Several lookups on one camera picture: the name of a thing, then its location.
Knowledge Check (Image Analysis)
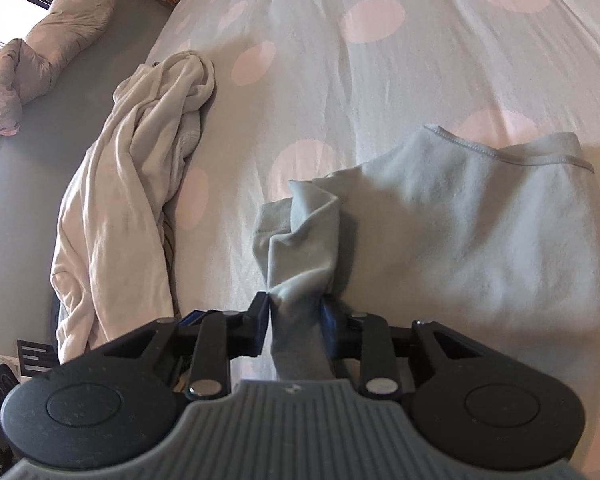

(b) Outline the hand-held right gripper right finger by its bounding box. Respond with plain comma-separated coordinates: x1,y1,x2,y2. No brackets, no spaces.
320,295,487,402

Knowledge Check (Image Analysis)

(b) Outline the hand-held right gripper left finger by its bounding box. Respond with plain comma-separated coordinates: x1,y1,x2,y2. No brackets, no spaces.
102,292,271,402

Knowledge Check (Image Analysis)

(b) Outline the grey-blue shirt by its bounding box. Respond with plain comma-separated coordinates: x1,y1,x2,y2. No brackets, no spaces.
251,124,600,382

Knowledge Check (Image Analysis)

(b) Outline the striped garment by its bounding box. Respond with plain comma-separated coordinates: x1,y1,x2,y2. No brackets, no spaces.
161,210,177,311

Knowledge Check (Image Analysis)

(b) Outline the cream white garment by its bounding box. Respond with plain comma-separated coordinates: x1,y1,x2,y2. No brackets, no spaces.
50,50,217,363

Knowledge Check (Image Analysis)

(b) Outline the black slatted rack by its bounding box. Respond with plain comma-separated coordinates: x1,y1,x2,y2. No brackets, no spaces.
16,339,55,377

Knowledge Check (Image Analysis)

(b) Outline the rolled polka dot duvet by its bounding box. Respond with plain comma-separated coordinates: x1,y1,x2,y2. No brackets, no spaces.
0,0,122,137

